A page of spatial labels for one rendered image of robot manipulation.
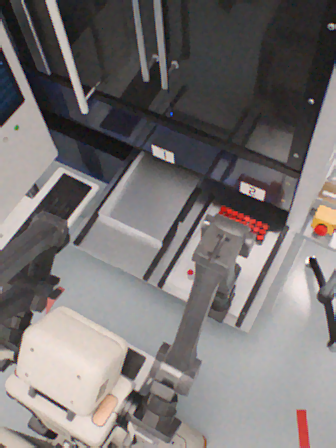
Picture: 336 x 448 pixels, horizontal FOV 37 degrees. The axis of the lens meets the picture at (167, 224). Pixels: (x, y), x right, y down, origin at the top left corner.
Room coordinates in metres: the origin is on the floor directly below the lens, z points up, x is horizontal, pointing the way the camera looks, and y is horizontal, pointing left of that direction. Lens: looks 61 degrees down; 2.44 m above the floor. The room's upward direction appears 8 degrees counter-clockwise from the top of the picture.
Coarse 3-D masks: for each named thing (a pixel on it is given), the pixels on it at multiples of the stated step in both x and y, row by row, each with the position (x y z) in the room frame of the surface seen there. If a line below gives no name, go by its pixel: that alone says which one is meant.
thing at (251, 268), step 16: (208, 208) 0.87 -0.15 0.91; (192, 240) 0.77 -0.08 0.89; (272, 240) 0.73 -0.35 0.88; (256, 256) 0.68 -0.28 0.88; (176, 272) 0.66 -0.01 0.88; (240, 272) 0.63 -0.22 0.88; (256, 272) 0.62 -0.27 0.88; (176, 288) 0.60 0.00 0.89; (240, 288) 0.57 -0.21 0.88; (240, 304) 0.52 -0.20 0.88
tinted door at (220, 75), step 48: (192, 0) 0.99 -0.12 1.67; (240, 0) 0.92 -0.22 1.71; (288, 0) 0.86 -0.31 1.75; (192, 48) 0.99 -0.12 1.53; (240, 48) 0.91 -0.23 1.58; (288, 48) 0.85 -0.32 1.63; (192, 96) 0.99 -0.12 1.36; (240, 96) 0.91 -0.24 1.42; (288, 96) 0.83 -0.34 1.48; (240, 144) 0.90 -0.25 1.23; (288, 144) 0.82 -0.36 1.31
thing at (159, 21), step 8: (160, 0) 0.96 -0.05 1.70; (160, 8) 0.96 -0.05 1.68; (160, 16) 0.96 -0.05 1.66; (160, 24) 0.96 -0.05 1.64; (160, 32) 0.96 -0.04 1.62; (160, 40) 0.96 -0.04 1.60; (160, 48) 0.96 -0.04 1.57; (160, 56) 0.96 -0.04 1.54; (160, 64) 0.96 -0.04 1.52; (176, 64) 1.01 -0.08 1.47; (160, 72) 0.97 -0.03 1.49; (168, 72) 0.99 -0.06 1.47; (168, 80) 0.97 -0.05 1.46
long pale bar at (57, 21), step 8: (48, 0) 1.14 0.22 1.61; (48, 8) 1.14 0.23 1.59; (56, 8) 1.14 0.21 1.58; (56, 16) 1.14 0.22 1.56; (56, 24) 1.14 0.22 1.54; (56, 32) 1.14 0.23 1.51; (64, 32) 1.14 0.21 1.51; (64, 40) 1.14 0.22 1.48; (64, 48) 1.14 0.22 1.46; (64, 56) 1.14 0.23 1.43; (72, 64) 1.14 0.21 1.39; (72, 72) 1.14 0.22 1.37; (72, 80) 1.14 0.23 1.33; (80, 88) 1.14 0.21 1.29; (80, 96) 1.14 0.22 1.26; (88, 96) 1.17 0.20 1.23; (80, 104) 1.14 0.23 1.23
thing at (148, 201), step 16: (144, 160) 1.14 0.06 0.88; (160, 160) 1.13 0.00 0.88; (128, 176) 1.07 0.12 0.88; (144, 176) 1.06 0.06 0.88; (160, 176) 1.05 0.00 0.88; (176, 176) 1.04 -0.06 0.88; (192, 176) 1.04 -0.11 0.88; (112, 192) 0.99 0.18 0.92; (128, 192) 1.00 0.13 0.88; (144, 192) 0.99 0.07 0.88; (160, 192) 0.98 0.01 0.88; (176, 192) 0.97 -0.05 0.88; (192, 192) 0.95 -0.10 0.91; (112, 208) 0.94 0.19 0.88; (128, 208) 0.93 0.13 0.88; (144, 208) 0.93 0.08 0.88; (160, 208) 0.92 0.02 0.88; (176, 208) 0.91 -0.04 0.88; (128, 224) 0.87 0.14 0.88; (144, 224) 0.86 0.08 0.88; (160, 224) 0.85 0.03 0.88; (160, 240) 0.77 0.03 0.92
